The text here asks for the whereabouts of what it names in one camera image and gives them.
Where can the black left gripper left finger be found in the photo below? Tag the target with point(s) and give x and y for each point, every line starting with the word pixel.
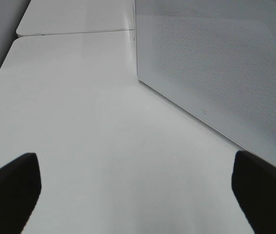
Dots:
pixel 20 187

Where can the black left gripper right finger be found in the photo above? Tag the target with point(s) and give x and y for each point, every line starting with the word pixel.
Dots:
pixel 253 182

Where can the white microwave door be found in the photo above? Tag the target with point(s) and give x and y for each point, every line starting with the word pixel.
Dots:
pixel 217 60

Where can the white adjoining table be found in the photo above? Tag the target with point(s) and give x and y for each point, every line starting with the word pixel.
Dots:
pixel 55 17

